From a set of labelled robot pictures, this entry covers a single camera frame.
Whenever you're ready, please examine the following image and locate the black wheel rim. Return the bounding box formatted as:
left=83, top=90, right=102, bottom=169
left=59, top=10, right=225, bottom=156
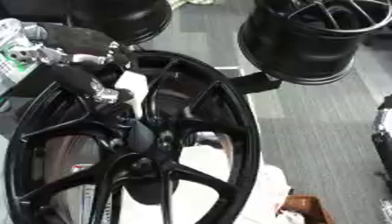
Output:
left=237, top=0, right=392, bottom=86
left=64, top=0, right=175, bottom=46

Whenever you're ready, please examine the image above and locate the black spoked wheel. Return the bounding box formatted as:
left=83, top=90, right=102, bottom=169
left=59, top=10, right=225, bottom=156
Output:
left=3, top=50, right=263, bottom=224

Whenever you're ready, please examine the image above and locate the black tripod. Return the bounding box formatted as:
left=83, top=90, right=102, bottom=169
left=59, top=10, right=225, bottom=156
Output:
left=370, top=94, right=392, bottom=187

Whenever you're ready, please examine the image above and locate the brown wooden stand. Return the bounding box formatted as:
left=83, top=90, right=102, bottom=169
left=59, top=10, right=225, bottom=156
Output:
left=278, top=194, right=337, bottom=224

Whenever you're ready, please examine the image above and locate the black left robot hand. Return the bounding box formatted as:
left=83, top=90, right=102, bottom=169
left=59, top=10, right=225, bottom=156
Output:
left=10, top=24, right=152, bottom=138

